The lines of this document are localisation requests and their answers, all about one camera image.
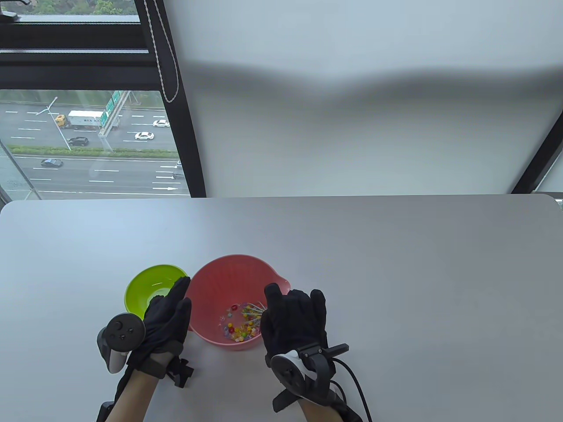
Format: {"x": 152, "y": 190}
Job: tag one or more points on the person's left hand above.
{"x": 169, "y": 321}

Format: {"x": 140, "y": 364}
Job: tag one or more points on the person's right hand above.
{"x": 299, "y": 321}

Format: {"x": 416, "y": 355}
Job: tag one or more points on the green plastic bowl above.
{"x": 145, "y": 285}

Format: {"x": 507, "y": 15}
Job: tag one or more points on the pink salad bowl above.
{"x": 211, "y": 290}

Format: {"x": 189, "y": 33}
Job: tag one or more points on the pile of colourful plastic decorations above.
{"x": 244, "y": 329}

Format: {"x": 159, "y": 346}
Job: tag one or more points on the person's right forearm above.
{"x": 319, "y": 413}

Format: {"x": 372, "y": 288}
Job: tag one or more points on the person's left forearm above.
{"x": 134, "y": 395}

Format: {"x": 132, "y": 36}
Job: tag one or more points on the black left hand controller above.
{"x": 121, "y": 332}

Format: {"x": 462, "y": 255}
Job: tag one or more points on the black hand controller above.
{"x": 314, "y": 373}
{"x": 121, "y": 332}

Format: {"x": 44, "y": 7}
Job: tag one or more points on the black right hand controller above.
{"x": 314, "y": 373}

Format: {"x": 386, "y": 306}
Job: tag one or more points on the white roller blind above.
{"x": 352, "y": 132}

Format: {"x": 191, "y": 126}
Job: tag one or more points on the green road sign gantry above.
{"x": 110, "y": 107}

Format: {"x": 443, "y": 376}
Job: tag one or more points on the grey street lamp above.
{"x": 57, "y": 125}

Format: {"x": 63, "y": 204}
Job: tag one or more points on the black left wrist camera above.
{"x": 104, "y": 412}

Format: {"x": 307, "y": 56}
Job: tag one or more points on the black window frame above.
{"x": 536, "y": 162}
{"x": 176, "y": 110}

